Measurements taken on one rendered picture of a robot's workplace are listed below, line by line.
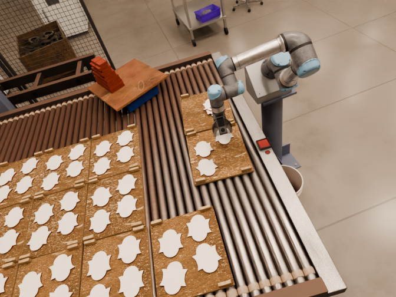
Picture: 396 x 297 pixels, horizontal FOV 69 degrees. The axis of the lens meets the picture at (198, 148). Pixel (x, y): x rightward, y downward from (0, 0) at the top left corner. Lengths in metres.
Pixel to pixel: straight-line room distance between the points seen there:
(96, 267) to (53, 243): 0.34
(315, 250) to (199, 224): 0.55
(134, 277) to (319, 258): 0.85
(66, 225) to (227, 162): 0.99
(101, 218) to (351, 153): 2.27
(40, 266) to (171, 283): 0.73
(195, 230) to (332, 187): 1.58
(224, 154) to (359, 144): 1.68
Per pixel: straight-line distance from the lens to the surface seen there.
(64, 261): 1.73
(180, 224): 1.55
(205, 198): 1.62
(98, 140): 2.21
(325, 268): 1.45
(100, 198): 1.83
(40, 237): 1.90
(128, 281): 1.52
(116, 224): 1.69
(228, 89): 1.53
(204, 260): 1.44
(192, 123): 2.01
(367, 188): 2.83
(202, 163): 1.73
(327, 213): 2.63
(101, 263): 1.62
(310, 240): 1.49
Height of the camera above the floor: 2.27
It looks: 47 degrees down
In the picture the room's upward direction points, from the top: 17 degrees counter-clockwise
